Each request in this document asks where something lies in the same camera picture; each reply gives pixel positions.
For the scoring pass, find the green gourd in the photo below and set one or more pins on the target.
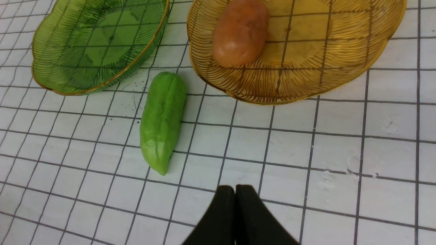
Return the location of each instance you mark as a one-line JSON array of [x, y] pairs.
[[161, 120]]

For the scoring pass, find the brown potato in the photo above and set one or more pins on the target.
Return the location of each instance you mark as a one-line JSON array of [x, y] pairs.
[[241, 33]]

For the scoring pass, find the checkered white tablecloth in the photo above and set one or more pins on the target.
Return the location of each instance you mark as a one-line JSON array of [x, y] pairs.
[[355, 166]]

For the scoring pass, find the amber glass plate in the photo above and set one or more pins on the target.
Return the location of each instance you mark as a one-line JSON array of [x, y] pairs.
[[313, 47]]

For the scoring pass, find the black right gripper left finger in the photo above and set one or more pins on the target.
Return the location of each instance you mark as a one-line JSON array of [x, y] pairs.
[[216, 225]]

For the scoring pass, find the green glass plate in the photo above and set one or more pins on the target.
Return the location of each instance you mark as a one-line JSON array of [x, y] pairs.
[[84, 46]]

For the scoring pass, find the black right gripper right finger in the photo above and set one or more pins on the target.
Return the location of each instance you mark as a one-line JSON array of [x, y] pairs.
[[254, 223]]

